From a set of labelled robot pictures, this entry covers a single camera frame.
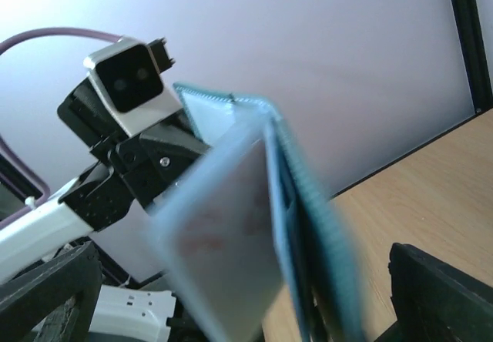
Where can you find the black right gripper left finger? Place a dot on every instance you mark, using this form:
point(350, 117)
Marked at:
point(61, 295)

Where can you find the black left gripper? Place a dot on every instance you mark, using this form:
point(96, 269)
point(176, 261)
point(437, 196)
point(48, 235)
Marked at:
point(128, 170)

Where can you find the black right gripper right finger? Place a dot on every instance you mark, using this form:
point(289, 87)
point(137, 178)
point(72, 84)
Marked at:
point(435, 301)

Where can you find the blue leather card holder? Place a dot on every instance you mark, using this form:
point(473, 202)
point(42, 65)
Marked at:
point(248, 218)

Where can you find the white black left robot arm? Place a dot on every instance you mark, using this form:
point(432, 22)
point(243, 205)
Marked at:
point(54, 229)

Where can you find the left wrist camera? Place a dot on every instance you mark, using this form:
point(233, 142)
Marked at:
point(122, 94)

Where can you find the black frame post right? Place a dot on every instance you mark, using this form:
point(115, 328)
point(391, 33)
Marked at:
point(468, 25)

